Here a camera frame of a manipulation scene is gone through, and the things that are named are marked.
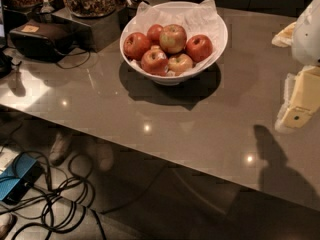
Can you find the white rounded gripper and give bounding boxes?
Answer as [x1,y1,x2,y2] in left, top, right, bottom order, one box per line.
[271,0,320,133]

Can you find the green-red apple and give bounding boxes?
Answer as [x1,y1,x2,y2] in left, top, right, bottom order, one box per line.
[159,24,187,54]

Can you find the right red apple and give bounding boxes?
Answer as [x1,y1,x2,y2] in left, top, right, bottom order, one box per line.
[185,34,213,62]

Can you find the red apple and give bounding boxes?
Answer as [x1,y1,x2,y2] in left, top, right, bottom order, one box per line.
[147,24,163,44]
[141,48,168,76]
[123,32,151,60]
[185,34,213,62]

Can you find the white paper bowl liner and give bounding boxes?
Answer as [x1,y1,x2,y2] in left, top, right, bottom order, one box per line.
[128,0,225,78]

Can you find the front yellow-red apple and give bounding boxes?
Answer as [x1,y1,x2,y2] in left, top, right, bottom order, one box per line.
[168,53,193,76]

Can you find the white ceramic bowl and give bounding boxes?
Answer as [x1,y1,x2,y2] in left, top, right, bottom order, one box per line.
[119,1,229,87]

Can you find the front left red apple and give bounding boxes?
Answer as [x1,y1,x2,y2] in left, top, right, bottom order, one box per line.
[141,48,168,76]

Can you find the back red apple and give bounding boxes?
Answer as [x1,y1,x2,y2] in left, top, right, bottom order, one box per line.
[147,24,163,44]

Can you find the dark grey jar stand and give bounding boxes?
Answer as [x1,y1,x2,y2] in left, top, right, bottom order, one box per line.
[51,6,123,53]

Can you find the black box with label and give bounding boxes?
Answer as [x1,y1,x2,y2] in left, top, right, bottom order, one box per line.
[9,20,74,62]

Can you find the metal scoop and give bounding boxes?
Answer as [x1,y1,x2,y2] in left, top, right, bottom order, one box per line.
[40,0,54,14]

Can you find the blue device on floor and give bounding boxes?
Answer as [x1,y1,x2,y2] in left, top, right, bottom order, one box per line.
[0,153,44,205]

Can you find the brown shoe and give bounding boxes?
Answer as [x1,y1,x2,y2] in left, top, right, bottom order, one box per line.
[0,214,16,240]

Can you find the black floor cables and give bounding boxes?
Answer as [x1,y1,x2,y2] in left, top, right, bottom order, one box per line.
[0,149,108,240]

